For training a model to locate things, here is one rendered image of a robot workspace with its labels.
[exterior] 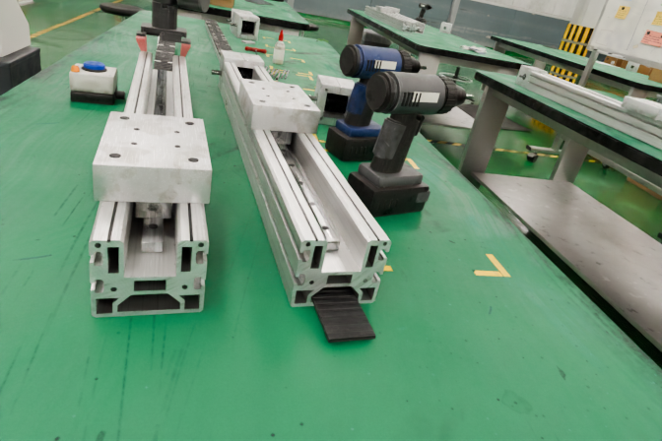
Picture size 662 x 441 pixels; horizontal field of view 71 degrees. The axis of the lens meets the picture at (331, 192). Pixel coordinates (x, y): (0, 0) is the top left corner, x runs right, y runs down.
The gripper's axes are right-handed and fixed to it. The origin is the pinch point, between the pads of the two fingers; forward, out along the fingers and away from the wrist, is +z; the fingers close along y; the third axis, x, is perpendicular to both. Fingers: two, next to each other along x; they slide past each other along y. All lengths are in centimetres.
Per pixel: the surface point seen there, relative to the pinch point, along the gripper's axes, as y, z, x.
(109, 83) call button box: -9.7, -0.1, -21.5
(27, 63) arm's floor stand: -32.8, 6.8, 14.3
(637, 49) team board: 303, -19, 129
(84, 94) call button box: -14.4, 2.8, -21.5
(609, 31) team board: 307, -27, 162
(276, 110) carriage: 17, -7, -53
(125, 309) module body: -2, 4, -85
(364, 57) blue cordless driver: 34, -15, -43
